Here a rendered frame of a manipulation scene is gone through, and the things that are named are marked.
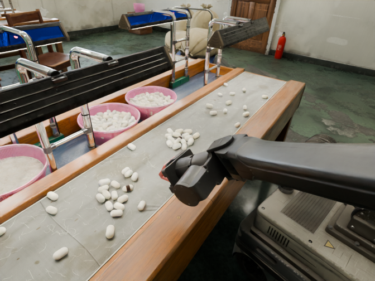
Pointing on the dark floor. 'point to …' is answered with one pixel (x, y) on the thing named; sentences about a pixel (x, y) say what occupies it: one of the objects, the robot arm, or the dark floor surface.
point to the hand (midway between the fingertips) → (162, 175)
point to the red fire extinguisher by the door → (280, 47)
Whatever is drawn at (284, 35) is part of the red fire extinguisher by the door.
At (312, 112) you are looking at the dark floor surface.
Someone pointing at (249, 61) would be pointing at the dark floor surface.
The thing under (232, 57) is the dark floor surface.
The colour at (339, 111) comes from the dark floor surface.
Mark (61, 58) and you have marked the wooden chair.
